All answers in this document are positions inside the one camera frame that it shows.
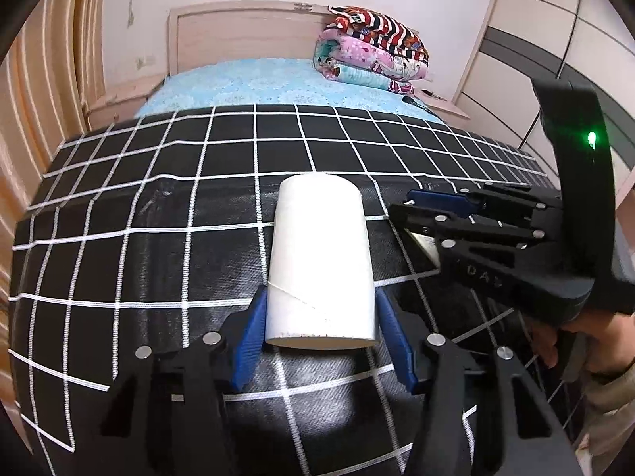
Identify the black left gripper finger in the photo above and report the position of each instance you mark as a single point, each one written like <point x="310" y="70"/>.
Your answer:
<point x="475" y="241"/>

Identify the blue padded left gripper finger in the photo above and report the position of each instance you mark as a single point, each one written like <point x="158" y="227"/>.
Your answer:
<point x="519" y="206"/>

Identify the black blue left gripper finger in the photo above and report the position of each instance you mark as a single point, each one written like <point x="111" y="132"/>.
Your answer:
<point x="165" y="413"/>
<point x="481" y="415"/>

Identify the white paper cup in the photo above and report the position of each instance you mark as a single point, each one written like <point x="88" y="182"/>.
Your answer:
<point x="321" y="293"/>

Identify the beige sleeve forearm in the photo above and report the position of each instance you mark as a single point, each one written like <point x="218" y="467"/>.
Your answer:
<point x="609" y="420"/>

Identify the person's right hand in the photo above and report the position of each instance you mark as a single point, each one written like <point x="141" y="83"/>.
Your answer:
<point x="609" y="338"/>

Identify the beige right nightstand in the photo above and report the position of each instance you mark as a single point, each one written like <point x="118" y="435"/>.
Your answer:
<point x="438" y="104"/>

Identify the beige nightstand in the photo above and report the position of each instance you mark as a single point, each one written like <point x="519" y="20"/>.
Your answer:
<point x="438" y="104"/>
<point x="122" y="102"/>

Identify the black white grid bedspread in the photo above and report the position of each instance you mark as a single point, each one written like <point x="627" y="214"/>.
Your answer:
<point x="152" y="231"/>

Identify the pink folded quilt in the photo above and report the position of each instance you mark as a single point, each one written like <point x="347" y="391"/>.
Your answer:
<point x="345" y="59"/>

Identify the beige grey sliding wardrobe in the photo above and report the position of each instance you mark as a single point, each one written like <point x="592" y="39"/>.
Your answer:
<point x="584" y="42"/>

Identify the striped red folded blanket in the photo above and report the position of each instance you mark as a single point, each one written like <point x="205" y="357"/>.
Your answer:
<point x="379" y="30"/>

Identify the light blue bed sheet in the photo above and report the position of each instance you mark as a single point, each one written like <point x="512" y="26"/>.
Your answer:
<point x="281" y="81"/>

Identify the beige wooden headboard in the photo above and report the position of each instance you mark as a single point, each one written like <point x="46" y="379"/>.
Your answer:
<point x="210" y="33"/>

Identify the beige left nightstand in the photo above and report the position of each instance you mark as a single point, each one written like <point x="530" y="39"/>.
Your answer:
<point x="122" y="102"/>

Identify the striped beige curtain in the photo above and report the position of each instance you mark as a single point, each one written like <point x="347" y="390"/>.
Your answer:
<point x="51" y="73"/>

